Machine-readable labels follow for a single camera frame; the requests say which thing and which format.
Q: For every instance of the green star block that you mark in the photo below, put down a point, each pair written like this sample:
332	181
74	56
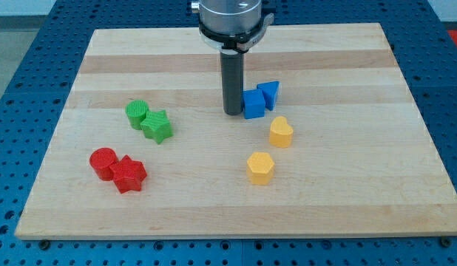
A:
157	126

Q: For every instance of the blue cube block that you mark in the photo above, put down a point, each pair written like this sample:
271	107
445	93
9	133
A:
254	104

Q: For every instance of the red star block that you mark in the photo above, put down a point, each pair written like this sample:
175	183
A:
128	174

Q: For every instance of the yellow heart block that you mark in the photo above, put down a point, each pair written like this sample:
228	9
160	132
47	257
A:
281	132

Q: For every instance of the wooden board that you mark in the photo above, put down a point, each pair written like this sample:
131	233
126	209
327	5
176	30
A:
361	163

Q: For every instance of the green cylinder block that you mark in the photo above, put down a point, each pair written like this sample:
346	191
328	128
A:
136	112

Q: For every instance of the yellow hexagon block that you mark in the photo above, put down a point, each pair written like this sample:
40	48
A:
260	168

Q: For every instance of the blue triangle block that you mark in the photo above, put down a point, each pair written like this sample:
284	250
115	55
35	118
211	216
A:
270	92

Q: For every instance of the red cylinder block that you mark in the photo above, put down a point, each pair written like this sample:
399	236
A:
101	160

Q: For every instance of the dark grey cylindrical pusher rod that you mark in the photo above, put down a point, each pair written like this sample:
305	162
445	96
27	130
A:
232	67

